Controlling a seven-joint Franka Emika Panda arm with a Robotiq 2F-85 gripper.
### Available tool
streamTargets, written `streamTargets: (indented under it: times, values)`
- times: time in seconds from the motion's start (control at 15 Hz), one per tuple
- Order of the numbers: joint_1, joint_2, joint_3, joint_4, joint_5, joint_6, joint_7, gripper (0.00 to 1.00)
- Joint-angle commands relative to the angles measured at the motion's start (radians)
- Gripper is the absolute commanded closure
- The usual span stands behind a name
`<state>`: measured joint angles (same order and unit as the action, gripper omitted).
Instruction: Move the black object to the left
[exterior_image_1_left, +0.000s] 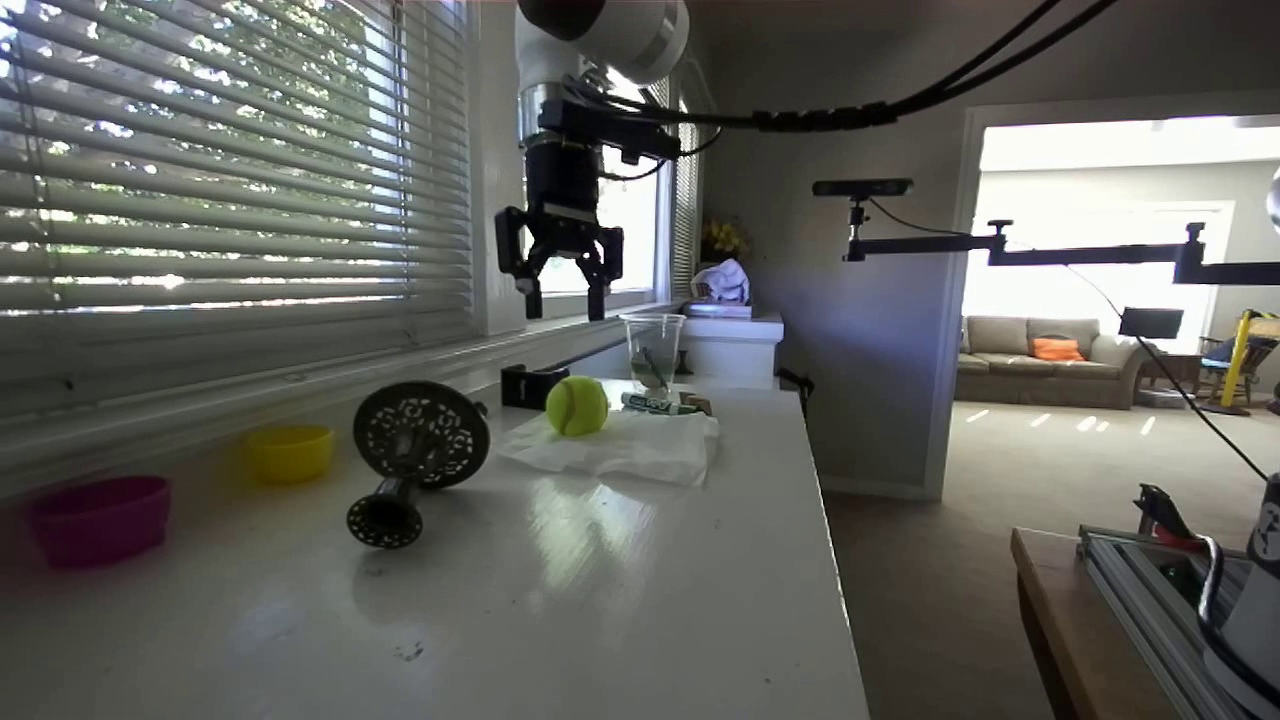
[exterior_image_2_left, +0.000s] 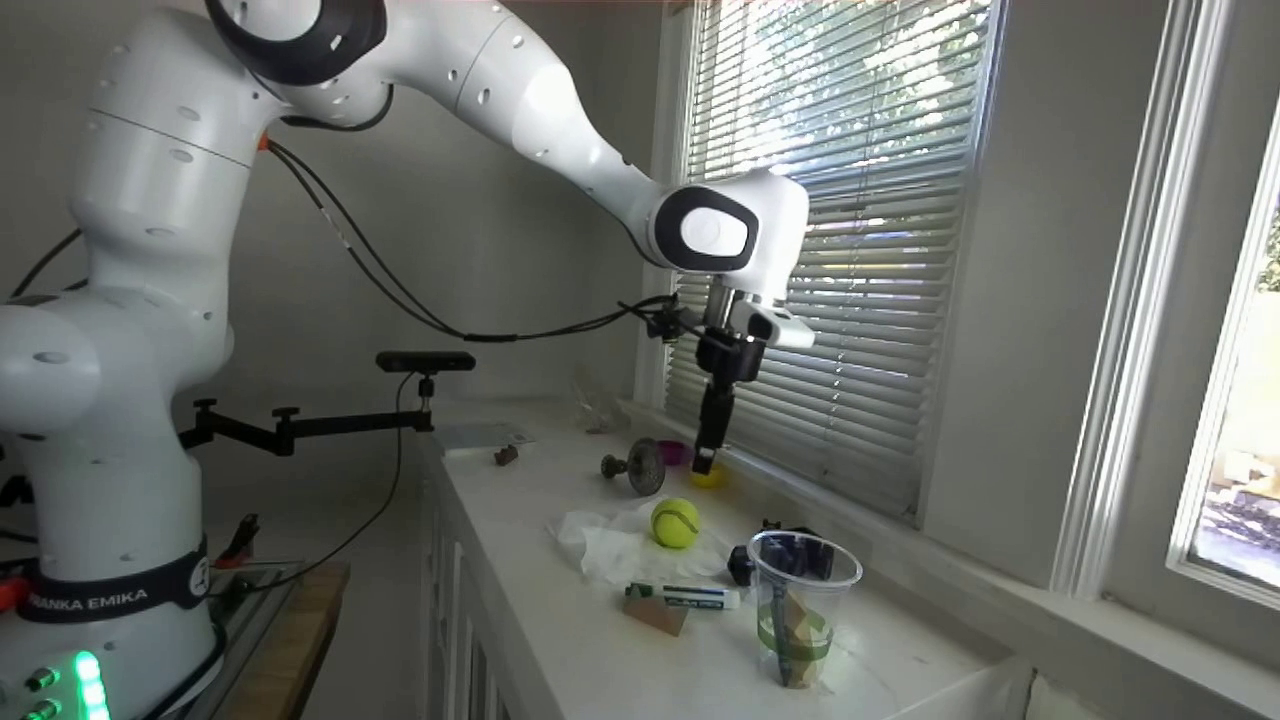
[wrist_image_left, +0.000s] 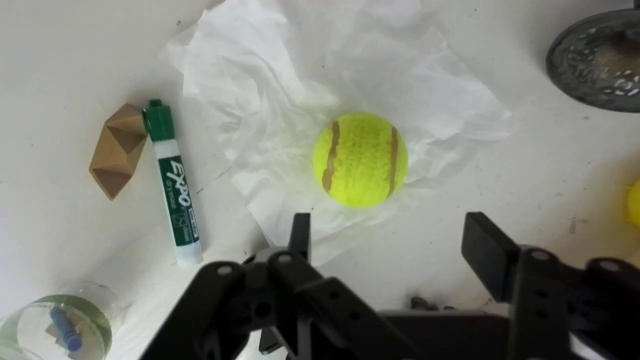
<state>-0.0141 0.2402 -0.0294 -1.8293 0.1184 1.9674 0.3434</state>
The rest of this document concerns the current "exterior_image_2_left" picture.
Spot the grey metal base plate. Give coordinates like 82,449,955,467
173,572,307,720

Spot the red black spring clamp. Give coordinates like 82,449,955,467
207,514,262,576

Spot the white slatted window blind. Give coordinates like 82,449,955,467
663,0,1005,523

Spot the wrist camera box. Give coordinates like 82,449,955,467
746,301,818,354

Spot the black bar-shaped camera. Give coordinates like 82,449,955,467
372,350,478,376

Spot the white cloth towel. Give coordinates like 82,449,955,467
552,506,750,591

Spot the yellow-green tennis ball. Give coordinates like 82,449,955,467
648,496,706,553

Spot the wooden zigzag block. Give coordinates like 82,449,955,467
615,583,692,639

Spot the clear plastic cup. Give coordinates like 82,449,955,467
742,523,869,693

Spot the green dry-erase marker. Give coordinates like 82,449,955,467
623,580,738,618

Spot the black screw clamp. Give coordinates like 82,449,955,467
722,520,822,591

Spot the black mesh strainer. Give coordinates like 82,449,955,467
595,438,673,500

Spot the small yellow bowl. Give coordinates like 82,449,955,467
685,458,737,493

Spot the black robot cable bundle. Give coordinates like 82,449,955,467
256,134,703,350

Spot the white framed window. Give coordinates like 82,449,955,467
1104,0,1280,674

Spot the white counter cabinet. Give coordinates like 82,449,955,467
410,444,572,720

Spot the wooden side table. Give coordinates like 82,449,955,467
196,557,350,720

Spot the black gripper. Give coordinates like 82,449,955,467
686,280,777,480

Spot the green stuff in cup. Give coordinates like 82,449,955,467
755,591,837,693

